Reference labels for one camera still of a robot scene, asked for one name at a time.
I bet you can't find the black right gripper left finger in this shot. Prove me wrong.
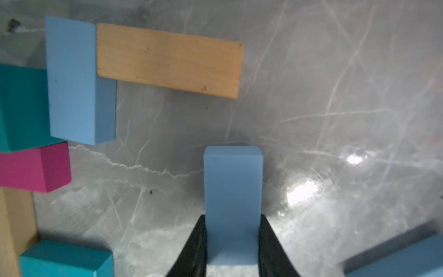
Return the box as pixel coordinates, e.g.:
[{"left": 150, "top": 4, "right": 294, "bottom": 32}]
[{"left": 166, "top": 215, "right": 207, "bottom": 277}]

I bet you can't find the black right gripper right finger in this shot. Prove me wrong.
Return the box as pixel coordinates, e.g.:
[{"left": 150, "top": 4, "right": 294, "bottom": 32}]
[{"left": 258, "top": 214, "right": 300, "bottom": 277}]

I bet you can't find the teal rectangular block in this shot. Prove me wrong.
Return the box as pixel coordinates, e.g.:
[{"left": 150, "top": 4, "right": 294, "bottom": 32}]
[{"left": 19, "top": 240, "right": 114, "bottom": 277}]

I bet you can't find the magenta rectangular block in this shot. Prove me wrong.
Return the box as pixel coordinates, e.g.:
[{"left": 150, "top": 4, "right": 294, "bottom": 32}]
[{"left": 1, "top": 142, "right": 72, "bottom": 193}]

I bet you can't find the natural wood block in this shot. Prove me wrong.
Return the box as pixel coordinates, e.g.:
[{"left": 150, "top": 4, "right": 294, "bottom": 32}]
[
  {"left": 1, "top": 188, "right": 39, "bottom": 277},
  {"left": 96, "top": 23, "right": 243, "bottom": 99}
]

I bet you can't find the light blue rectangular block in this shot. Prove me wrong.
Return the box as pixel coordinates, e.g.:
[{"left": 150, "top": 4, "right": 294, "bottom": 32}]
[{"left": 45, "top": 16, "right": 117, "bottom": 145}]

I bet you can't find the teal triangular block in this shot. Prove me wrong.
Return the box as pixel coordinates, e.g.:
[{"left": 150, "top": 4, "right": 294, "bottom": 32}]
[{"left": 1, "top": 64, "right": 63, "bottom": 153}]

